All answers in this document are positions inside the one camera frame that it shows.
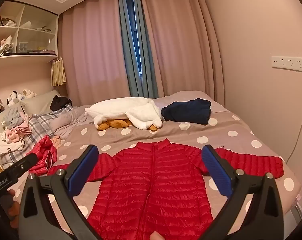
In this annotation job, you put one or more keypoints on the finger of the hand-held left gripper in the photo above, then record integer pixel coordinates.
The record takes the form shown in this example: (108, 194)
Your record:
(33, 159)

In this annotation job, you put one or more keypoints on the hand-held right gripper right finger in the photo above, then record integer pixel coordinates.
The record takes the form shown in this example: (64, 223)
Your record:
(216, 170)

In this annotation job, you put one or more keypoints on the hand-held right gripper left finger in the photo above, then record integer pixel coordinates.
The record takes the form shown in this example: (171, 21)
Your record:
(83, 170)

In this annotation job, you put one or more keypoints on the red down jacket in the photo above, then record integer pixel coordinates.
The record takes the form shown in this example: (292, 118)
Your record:
(43, 150)
(153, 180)

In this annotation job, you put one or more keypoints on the person's left hand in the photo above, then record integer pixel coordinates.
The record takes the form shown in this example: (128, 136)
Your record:
(14, 206)

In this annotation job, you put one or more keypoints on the person's right hand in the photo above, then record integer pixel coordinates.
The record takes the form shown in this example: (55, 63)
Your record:
(156, 236)

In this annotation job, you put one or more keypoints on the folded red down jacket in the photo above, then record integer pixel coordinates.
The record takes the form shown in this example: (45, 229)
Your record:
(43, 150)

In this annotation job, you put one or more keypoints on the white striped cloth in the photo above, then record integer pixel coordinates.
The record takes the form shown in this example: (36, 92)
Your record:
(8, 146)

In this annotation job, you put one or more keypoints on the peach cloth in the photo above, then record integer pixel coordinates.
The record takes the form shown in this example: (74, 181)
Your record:
(56, 142)

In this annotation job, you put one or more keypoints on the pink cloth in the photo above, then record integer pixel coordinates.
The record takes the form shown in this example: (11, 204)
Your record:
(19, 130)

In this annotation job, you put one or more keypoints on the plaid quilt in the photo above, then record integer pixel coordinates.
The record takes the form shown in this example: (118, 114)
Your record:
(38, 127)

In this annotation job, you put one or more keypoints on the grey-blue cloth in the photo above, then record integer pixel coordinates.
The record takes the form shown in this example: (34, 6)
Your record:
(12, 118)

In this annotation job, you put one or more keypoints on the grey-pink quilt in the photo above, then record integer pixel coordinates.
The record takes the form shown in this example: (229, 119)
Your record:
(66, 122)

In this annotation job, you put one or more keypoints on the brown plush toy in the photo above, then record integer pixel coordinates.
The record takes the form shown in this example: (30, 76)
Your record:
(113, 124)

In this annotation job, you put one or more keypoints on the beige pillow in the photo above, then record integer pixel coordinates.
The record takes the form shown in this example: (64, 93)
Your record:
(38, 102)

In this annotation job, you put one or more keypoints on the polka dot bedspread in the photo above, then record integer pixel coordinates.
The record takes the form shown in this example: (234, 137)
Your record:
(166, 135)

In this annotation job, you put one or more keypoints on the black garment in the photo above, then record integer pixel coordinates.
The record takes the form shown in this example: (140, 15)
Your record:
(59, 103)

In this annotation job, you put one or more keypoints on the black and white plush toy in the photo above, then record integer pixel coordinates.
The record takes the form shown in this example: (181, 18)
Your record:
(12, 97)

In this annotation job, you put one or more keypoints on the navy blue garment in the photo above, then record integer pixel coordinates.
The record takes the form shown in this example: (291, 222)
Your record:
(186, 111)

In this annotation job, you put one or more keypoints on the white plush goose toy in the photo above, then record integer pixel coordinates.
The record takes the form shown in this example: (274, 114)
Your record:
(116, 110)

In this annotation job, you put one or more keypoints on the blue-grey curtain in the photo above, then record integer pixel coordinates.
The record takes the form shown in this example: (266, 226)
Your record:
(147, 80)

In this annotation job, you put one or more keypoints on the crumpled pale cloth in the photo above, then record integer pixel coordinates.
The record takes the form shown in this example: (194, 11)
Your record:
(6, 45)

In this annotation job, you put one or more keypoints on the pink curtain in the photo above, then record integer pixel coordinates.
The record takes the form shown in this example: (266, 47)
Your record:
(91, 42)
(181, 42)

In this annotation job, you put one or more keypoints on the window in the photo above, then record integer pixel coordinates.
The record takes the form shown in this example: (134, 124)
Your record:
(133, 30)

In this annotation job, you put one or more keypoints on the white wall shelf unit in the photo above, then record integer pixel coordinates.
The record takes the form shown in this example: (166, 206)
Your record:
(23, 57)

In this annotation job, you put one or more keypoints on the white wall socket strip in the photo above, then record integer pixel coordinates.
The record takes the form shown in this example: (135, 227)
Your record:
(288, 62)

